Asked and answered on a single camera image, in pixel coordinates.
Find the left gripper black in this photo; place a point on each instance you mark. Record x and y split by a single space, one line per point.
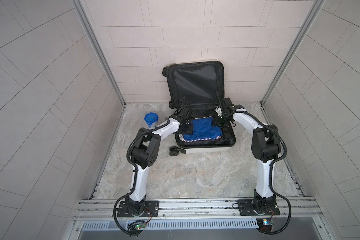
189 129

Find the clear jar with blue lid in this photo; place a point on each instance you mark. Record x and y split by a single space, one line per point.
151 120

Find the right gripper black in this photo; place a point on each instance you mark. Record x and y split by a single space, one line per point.
217 123

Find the open black and white suitcase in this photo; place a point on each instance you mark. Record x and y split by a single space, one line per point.
198 82

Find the left aluminium corner profile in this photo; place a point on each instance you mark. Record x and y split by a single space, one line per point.
77 5

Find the blue cloth garment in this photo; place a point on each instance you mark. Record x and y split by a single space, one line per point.
203 129

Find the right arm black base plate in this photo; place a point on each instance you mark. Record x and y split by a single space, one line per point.
247 208

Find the green circuit board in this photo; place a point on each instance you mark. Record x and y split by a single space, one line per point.
137 226
265 225

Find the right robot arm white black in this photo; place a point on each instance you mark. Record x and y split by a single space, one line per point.
267 147

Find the right aluminium corner profile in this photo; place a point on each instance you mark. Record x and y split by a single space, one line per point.
309 20

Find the red white striped garment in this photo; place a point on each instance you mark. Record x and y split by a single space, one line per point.
182 138

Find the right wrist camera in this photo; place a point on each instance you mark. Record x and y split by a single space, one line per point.
219 112

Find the aluminium corner profile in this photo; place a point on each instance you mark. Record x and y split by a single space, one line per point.
77 5
309 20

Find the left green circuit board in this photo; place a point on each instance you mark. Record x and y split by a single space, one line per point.
137 226

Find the right green circuit board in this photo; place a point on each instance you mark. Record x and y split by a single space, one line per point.
265 225

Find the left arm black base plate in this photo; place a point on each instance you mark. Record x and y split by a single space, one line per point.
151 208

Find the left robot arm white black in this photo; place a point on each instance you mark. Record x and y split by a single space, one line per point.
142 154

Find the aluminium mounting rail frame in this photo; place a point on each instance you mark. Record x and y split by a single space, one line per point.
199 214

